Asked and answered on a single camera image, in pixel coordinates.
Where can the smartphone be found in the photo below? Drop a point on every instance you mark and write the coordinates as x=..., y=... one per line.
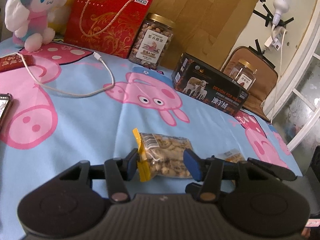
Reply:
x=6, y=101

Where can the black sheep print box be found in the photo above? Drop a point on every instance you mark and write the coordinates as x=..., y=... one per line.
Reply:
x=204, y=83

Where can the clear jar red label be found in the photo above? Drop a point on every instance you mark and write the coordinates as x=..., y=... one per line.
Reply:
x=244, y=74

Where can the white frosted glass door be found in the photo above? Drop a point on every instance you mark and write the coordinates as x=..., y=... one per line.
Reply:
x=293, y=105

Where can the clear nut packet yellow edge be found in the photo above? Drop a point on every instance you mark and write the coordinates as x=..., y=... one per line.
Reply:
x=161, y=155

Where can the small nut packet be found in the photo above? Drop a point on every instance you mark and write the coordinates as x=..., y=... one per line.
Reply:
x=233, y=156

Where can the Peppa Pig blue bedsheet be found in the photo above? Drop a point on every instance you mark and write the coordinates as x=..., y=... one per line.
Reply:
x=70, y=107

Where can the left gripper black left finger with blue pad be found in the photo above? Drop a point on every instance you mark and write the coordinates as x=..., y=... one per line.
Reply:
x=117, y=171

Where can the pink blue plush toy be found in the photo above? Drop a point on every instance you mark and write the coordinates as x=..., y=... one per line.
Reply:
x=28, y=21

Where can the wooden board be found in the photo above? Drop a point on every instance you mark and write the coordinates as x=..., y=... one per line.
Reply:
x=206, y=29

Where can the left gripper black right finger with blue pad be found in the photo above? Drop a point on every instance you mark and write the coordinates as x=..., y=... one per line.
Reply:
x=208, y=171

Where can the white wall plug adapter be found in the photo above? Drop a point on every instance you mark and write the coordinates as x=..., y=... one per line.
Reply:
x=281, y=7

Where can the cashew jar gold lid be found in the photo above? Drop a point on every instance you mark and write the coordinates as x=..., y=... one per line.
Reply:
x=152, y=41

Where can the red gift bag box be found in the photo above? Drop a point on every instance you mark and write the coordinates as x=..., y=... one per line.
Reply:
x=108, y=26

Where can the small red packet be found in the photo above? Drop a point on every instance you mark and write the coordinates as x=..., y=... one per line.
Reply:
x=12, y=62

